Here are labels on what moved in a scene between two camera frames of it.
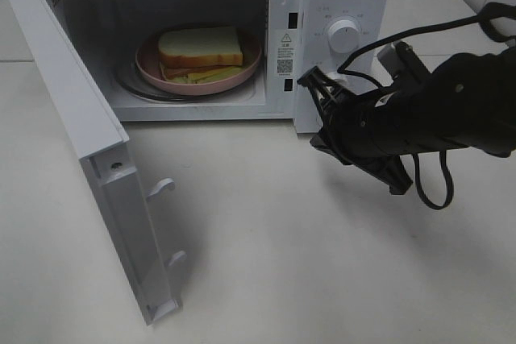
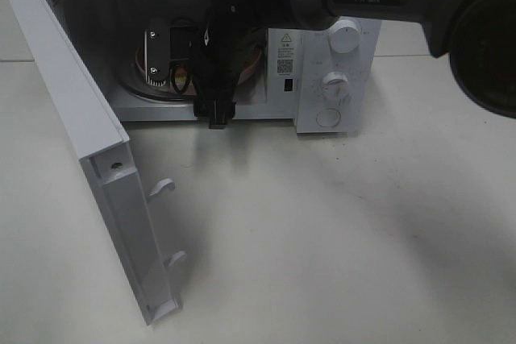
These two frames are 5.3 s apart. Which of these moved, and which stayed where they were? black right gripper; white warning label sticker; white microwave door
Moved: black right gripper
Stayed: white microwave door; white warning label sticker
